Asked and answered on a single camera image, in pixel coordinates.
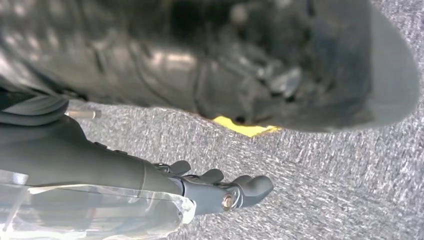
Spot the yellow floor tape square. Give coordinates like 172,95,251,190
211,115,282,139

